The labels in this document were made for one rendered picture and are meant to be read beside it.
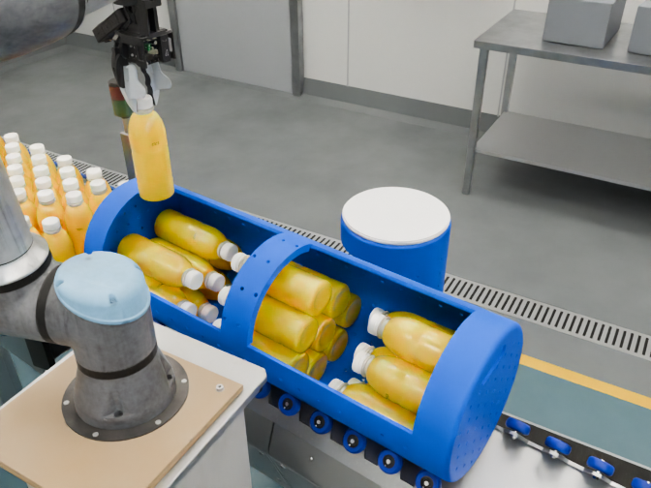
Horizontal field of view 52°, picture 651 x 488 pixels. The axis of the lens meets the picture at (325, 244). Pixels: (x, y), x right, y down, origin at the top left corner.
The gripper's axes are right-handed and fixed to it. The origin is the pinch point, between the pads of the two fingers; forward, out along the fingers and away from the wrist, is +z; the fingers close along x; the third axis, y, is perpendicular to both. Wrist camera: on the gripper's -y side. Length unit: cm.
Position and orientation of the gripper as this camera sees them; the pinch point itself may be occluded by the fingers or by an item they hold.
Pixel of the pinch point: (141, 101)
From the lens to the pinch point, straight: 134.1
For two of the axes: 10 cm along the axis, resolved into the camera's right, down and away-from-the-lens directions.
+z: 0.0, 8.4, 5.5
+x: 5.9, -4.4, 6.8
